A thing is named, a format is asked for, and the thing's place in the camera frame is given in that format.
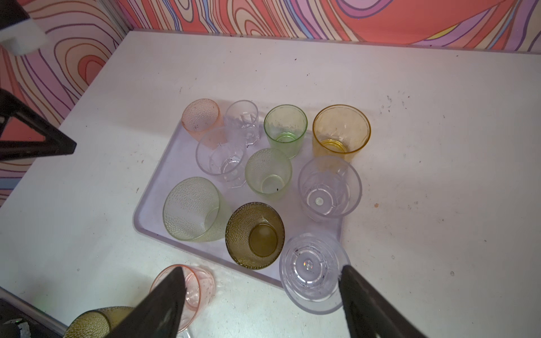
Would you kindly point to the yellow plastic cup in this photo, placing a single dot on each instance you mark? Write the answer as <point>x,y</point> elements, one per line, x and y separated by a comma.
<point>340,130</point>

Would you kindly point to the pink cup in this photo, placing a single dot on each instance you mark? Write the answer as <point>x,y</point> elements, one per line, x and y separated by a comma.
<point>201,287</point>

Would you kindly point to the lilac plastic tray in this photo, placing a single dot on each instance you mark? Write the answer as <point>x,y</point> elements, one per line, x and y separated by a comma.
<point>178,163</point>

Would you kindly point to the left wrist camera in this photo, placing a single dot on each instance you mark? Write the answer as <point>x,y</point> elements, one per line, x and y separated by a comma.
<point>20,34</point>

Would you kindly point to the small clear cup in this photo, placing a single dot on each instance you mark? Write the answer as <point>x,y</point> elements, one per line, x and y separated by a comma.
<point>244,115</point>

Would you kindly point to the clear faceted cup back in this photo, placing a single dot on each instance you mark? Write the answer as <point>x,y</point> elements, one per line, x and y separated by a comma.
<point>310,268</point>

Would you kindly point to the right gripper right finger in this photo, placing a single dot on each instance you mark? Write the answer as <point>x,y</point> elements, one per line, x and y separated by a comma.
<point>367,312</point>

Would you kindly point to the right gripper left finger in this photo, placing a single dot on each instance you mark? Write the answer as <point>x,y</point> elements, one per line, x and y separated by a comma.
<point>159,314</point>

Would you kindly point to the pale green large cup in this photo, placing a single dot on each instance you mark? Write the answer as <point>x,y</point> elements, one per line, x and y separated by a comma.
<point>196,211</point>

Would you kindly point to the bright green cup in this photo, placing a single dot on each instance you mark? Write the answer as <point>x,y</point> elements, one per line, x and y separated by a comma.
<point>285,127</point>

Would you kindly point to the amber cup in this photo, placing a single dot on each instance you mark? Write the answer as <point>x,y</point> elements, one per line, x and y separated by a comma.
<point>255,235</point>
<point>98,322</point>

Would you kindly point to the peach cup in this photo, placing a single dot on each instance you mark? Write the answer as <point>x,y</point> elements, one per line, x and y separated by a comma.
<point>200,117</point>

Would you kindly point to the pale green cup front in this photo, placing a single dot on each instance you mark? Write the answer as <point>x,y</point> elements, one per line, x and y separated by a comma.
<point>268,173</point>

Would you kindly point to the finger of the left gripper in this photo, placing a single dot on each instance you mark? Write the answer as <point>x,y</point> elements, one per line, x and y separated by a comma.
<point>56,143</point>

